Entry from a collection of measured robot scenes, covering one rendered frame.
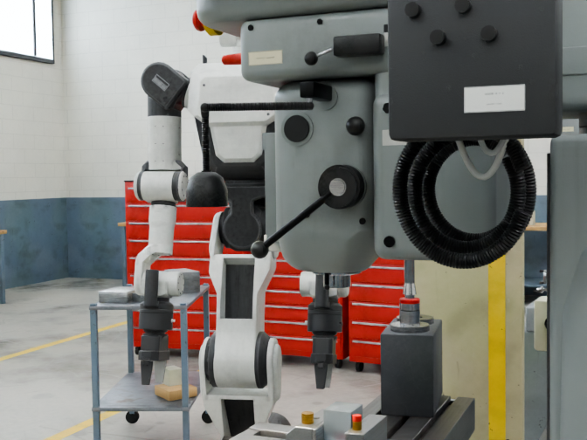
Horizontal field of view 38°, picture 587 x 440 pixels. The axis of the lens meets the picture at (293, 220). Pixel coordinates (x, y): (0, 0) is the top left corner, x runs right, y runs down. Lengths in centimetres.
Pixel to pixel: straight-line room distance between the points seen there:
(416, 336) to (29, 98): 1093
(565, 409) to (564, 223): 26
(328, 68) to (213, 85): 85
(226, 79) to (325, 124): 82
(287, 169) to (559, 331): 50
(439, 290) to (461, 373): 32
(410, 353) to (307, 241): 62
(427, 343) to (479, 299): 127
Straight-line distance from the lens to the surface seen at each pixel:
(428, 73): 104
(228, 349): 212
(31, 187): 1249
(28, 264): 1245
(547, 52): 102
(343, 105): 136
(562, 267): 122
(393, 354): 195
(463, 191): 128
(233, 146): 216
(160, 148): 226
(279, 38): 139
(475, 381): 324
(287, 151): 139
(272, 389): 214
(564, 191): 122
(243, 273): 219
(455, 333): 322
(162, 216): 225
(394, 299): 617
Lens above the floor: 147
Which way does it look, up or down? 3 degrees down
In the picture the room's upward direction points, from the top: 1 degrees counter-clockwise
